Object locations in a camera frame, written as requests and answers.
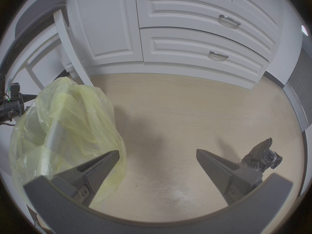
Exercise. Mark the black plastic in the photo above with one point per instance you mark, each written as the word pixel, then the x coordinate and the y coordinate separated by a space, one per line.
pixel 260 155

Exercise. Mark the yellow plastic bag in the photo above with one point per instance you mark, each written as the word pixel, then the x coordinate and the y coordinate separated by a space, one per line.
pixel 73 111

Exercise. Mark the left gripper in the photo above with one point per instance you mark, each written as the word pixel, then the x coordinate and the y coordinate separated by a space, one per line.
pixel 11 110

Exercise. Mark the white wardrobe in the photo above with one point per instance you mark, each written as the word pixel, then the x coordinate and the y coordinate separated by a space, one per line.
pixel 182 33

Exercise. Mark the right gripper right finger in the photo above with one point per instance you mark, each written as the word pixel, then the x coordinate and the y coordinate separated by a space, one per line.
pixel 226 177

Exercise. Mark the white chair with grey cushions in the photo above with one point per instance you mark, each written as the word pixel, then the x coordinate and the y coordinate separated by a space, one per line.
pixel 39 11

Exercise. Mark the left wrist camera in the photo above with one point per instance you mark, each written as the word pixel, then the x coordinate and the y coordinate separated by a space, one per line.
pixel 15 90

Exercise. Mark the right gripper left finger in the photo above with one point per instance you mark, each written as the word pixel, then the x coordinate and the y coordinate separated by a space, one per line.
pixel 95 172

